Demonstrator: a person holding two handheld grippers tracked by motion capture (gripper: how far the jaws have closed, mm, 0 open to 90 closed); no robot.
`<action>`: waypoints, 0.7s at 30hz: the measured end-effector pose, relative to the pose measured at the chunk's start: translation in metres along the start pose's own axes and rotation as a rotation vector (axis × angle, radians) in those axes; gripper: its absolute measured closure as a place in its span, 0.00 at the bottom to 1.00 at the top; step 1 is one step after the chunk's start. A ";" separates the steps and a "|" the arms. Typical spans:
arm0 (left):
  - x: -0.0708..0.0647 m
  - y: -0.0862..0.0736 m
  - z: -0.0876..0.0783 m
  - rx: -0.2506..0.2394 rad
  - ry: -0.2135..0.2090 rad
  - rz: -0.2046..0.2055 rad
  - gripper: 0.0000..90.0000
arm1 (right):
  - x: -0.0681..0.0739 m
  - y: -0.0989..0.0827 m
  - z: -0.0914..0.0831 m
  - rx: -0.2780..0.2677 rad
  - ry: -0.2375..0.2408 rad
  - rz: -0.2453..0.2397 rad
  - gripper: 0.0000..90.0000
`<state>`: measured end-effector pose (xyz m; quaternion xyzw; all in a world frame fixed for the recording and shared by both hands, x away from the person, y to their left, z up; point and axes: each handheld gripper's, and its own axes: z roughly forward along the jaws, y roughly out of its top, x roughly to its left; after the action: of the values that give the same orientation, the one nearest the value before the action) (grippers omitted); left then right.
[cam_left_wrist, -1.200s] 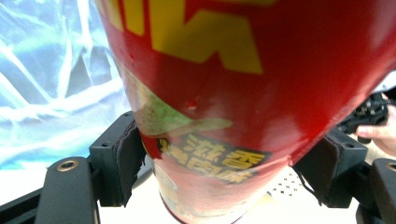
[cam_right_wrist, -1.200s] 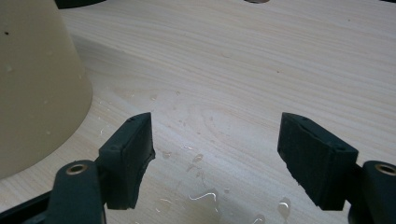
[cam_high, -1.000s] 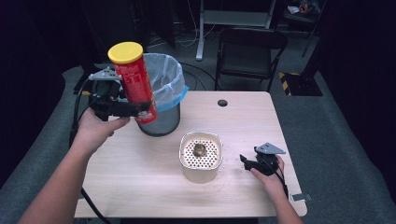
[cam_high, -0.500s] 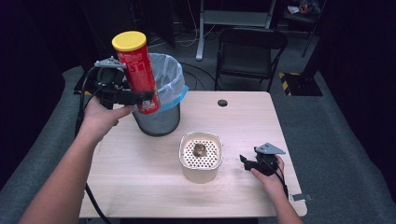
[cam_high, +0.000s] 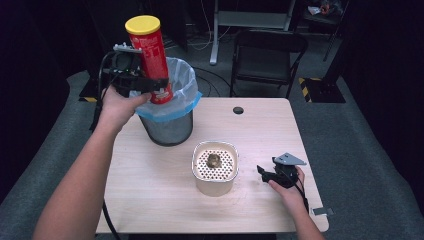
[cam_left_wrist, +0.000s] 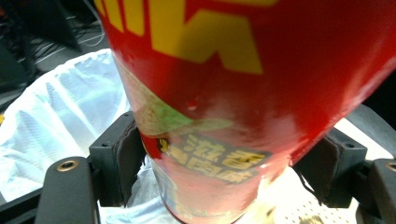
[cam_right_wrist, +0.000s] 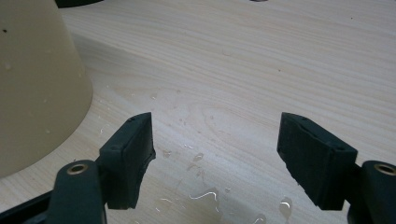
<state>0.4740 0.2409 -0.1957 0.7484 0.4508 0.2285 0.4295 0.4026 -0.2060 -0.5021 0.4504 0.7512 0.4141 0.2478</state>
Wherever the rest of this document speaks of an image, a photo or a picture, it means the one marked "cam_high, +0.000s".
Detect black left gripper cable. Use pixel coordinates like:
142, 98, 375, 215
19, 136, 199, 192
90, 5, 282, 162
89, 50, 122, 240

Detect grey mesh trash can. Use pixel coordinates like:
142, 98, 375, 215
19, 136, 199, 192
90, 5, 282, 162
137, 109, 195, 147

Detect brown wet residue lump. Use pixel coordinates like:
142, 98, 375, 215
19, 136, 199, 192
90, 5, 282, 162
205, 152, 224, 170

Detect white cable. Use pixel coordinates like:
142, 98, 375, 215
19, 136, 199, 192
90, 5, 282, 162
186, 0, 232, 52

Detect dark table with clutter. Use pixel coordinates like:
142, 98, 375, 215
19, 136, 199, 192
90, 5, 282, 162
301, 0, 351, 63

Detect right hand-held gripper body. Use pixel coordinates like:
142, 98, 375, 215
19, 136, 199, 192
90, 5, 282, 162
270, 152, 308, 190

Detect black floor cables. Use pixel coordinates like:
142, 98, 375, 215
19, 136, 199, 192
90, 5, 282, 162
192, 65, 232, 98

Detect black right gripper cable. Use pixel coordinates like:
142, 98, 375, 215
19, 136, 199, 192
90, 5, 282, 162
283, 168, 311, 215

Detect beige container with perforated strainer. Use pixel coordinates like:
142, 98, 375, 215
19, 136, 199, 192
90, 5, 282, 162
191, 140, 240, 198

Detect person's left hand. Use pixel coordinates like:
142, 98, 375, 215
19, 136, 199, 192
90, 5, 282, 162
99, 84, 153, 135

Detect grey metal bracket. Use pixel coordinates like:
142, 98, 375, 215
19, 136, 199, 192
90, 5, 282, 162
311, 206, 335, 217

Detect white desk frame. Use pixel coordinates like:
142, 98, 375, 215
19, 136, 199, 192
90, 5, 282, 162
209, 0, 298, 66

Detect translucent blue trash bag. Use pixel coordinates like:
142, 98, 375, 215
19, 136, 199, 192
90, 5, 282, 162
129, 56, 203, 123

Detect black base with striped edge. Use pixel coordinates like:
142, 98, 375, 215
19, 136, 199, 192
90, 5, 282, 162
78, 70, 111, 104
297, 76, 347, 104

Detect red can with yellow lid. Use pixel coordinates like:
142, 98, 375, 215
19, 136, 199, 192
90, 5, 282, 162
124, 14, 175, 105

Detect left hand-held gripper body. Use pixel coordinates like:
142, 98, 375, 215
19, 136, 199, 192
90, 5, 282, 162
101, 42, 148, 99

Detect black folding chair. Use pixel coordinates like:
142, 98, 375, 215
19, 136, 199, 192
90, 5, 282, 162
229, 28, 310, 100

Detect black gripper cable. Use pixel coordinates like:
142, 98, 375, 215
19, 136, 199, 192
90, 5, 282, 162
89, 50, 122, 240
283, 168, 311, 215

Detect person's right hand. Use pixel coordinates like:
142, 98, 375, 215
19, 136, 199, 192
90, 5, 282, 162
267, 165, 310, 215

